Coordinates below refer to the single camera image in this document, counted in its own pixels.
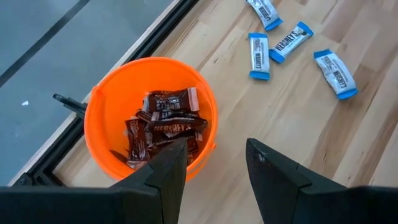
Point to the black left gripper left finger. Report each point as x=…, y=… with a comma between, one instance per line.
x=171, y=180

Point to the orange plastic bucket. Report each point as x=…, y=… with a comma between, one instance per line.
x=112, y=109

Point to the dark brown chocolate bar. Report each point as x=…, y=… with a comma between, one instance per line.
x=174, y=115
x=177, y=124
x=193, y=144
x=136, y=143
x=171, y=101

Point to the black hook clamp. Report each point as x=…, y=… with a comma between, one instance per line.
x=70, y=104

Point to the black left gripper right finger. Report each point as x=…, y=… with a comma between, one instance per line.
x=270, y=180

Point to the blue white chocolate bar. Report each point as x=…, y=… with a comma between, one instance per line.
x=335, y=74
x=290, y=42
x=264, y=12
x=259, y=56

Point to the black aluminium table frame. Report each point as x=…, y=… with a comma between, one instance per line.
x=53, y=155

